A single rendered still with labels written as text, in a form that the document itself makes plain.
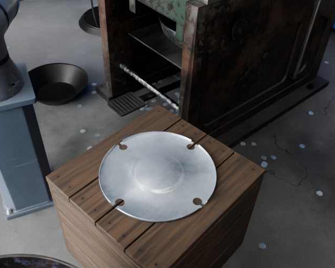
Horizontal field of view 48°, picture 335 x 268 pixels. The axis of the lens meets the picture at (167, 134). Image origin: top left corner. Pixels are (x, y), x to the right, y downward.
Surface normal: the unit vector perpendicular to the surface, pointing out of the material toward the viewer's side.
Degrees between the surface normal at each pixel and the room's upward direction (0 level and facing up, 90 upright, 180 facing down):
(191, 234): 0
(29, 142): 90
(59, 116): 0
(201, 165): 0
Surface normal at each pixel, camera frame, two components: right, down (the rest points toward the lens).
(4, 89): 0.66, 0.27
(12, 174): 0.41, 0.63
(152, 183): 0.04, -0.73
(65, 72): -0.07, 0.02
